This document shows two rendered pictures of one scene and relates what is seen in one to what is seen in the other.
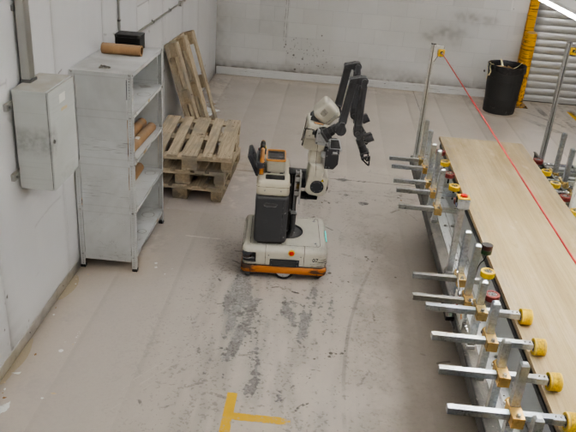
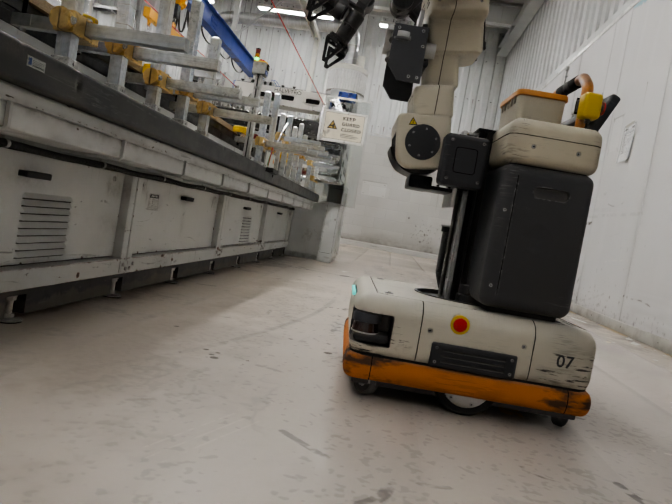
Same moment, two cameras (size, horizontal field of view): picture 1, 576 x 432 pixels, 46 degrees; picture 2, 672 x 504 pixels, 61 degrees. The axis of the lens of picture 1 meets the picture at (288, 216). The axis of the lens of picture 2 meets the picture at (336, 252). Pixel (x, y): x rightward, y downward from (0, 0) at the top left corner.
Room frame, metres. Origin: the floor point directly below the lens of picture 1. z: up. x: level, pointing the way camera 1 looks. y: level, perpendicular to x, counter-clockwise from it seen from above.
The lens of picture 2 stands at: (6.76, -0.31, 0.45)
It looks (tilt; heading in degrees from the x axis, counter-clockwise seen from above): 3 degrees down; 183
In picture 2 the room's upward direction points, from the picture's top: 10 degrees clockwise
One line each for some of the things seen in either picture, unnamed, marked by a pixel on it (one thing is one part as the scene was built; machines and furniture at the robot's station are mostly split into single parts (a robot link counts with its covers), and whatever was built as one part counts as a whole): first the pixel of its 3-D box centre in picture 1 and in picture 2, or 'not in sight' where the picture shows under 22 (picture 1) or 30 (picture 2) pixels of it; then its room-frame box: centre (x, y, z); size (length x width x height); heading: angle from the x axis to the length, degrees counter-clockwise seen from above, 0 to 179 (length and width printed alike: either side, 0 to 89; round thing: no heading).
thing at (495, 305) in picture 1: (486, 344); (285, 149); (2.68, -0.98, 0.90); 0.04 x 0.04 x 0.48; 88
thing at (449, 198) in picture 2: (309, 183); (432, 162); (5.00, -0.15, 0.68); 0.28 x 0.27 x 0.25; 2
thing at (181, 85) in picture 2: (421, 183); (176, 85); (4.89, -1.01, 0.80); 0.43 x 0.03 x 0.04; 88
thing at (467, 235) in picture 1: (460, 267); (262, 132); (3.43, -1.01, 0.89); 0.04 x 0.04 x 0.48; 88
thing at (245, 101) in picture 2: (425, 192); (202, 94); (4.64, -1.00, 0.83); 0.43 x 0.03 x 0.04; 88
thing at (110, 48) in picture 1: (122, 49); not in sight; (5.13, 1.34, 1.59); 0.30 x 0.08 x 0.08; 88
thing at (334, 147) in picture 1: (329, 149); (407, 57); (4.94, -0.28, 0.99); 0.28 x 0.16 x 0.22; 2
